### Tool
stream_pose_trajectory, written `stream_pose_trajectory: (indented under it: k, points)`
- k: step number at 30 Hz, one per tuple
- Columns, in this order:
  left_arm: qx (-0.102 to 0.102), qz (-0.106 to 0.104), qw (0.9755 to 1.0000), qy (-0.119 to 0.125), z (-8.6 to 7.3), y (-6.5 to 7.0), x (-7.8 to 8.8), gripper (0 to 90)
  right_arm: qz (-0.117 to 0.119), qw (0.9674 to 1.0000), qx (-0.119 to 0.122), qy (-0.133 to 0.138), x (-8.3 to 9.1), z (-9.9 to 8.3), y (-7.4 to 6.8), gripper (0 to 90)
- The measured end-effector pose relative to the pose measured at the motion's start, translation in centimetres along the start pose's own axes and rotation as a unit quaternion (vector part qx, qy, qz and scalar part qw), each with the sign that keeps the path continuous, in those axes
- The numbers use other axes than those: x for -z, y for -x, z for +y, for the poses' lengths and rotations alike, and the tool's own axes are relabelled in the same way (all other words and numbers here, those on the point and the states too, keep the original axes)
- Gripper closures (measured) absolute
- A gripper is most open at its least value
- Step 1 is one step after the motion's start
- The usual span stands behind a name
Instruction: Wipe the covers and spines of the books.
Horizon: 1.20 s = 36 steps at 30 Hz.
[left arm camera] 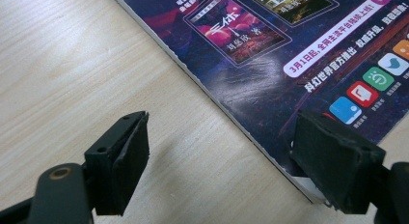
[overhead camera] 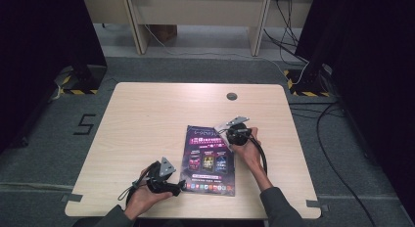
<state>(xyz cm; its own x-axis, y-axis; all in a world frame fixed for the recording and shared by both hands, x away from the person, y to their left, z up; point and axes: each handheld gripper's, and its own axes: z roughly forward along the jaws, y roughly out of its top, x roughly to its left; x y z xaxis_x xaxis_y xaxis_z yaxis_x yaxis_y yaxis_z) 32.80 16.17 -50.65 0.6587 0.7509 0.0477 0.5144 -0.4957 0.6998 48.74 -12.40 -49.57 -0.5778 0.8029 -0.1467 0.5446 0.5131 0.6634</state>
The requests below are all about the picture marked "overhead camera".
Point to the grey tape piece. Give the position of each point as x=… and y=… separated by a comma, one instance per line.
x=72, y=197
x=315, y=203

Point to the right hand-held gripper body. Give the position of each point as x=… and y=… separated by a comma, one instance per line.
x=238, y=135

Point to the beige wooden desk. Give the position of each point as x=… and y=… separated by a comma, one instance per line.
x=195, y=8

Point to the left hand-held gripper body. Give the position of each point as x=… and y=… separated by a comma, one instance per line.
x=160, y=183

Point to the black curtain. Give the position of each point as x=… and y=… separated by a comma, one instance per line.
x=375, y=73
x=39, y=57

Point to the person's left hand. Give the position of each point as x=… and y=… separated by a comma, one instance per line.
x=142, y=201

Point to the person's right hand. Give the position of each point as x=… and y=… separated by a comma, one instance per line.
x=251, y=153

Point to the black stand base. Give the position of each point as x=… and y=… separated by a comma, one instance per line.
x=310, y=83
x=88, y=80

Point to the glossy magazine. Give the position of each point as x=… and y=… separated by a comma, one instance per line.
x=208, y=165

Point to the brown cardboard box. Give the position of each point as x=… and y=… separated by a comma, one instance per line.
x=164, y=33

